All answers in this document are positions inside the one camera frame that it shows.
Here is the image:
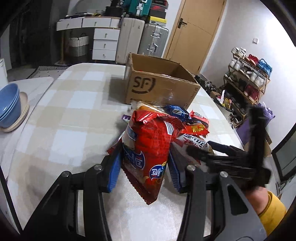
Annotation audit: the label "white red snack bag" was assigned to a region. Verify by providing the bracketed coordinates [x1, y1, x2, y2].
[171, 134, 214, 172]

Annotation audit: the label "red oreo cookie pack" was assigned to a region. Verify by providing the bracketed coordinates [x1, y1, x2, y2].
[185, 110, 209, 137]

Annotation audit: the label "red chip bag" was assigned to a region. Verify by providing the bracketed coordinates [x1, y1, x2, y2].
[121, 109, 185, 205]

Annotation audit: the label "blue oreo pack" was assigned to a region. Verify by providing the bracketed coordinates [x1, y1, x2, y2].
[163, 105, 191, 121]

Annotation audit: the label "purple snack bag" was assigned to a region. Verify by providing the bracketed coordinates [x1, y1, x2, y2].
[121, 114, 131, 123]

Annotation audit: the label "orange bread pack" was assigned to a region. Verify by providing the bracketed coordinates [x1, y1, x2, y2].
[131, 101, 165, 113]

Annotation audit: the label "right hand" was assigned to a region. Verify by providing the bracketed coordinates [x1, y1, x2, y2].
[244, 186, 269, 215]

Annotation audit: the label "wooden shoe rack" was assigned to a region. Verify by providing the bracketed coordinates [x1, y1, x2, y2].
[222, 47, 273, 128]

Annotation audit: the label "SF cardboard box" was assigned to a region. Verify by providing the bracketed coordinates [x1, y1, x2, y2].
[124, 53, 201, 109]

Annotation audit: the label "beige plate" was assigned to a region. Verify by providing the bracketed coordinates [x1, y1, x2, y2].
[1, 92, 30, 133]

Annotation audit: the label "patterned floor rug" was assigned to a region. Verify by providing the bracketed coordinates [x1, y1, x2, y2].
[27, 66, 68, 80]

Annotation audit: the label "silver suitcase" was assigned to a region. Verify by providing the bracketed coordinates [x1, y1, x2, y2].
[137, 24, 169, 58]

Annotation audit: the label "blue bowls stack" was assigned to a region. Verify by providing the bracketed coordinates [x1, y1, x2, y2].
[1, 83, 21, 128]

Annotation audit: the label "woven laundry basket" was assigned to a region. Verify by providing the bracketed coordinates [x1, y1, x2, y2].
[68, 33, 89, 64]

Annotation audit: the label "wooden door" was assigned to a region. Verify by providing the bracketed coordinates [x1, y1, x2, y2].
[164, 0, 227, 75]

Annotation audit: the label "beige suitcase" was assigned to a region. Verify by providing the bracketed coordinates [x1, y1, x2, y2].
[115, 18, 145, 65]

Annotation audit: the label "white drawer desk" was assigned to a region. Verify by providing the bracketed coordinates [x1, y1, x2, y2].
[56, 16, 120, 61]

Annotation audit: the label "stacked shoe boxes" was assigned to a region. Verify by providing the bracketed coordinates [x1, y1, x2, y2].
[147, 0, 169, 27]

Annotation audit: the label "teal suitcase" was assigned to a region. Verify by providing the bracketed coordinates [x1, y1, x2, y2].
[122, 0, 152, 17]

